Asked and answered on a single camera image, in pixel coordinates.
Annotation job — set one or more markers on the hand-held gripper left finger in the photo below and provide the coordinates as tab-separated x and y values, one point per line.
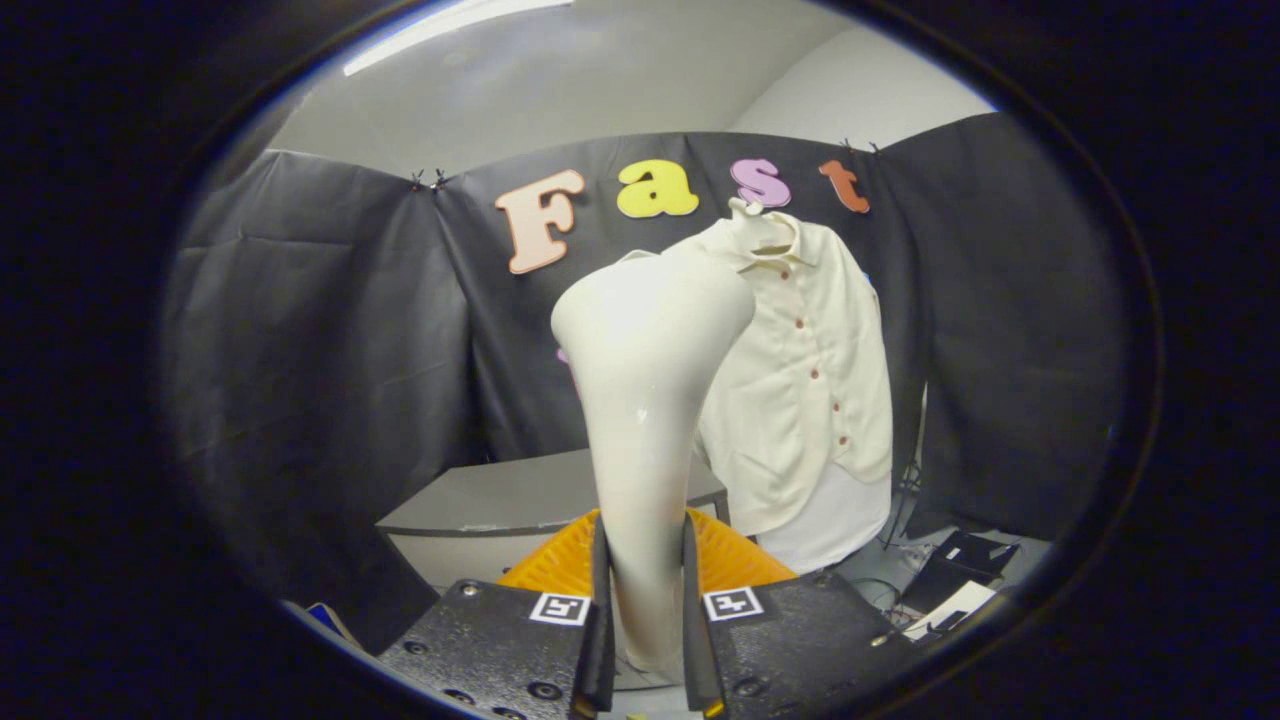
600	620

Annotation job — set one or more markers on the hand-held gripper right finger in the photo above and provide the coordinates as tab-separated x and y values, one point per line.
695	620

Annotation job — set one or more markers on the cream button shirt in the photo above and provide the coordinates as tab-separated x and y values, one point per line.
800	400

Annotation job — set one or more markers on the white clothes hanger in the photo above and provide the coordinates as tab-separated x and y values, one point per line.
752	225

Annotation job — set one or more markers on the grey cabinet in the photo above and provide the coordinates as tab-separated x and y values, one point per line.
480	500

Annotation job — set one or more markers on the white hanging cloth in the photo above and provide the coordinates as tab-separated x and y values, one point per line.
840	530

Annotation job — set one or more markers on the black box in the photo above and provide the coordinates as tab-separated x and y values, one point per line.
950	570

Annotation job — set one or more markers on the white paper sheet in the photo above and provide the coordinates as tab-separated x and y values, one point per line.
955	605

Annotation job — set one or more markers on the black backdrop cloth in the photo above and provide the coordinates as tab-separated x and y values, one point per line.
320	350

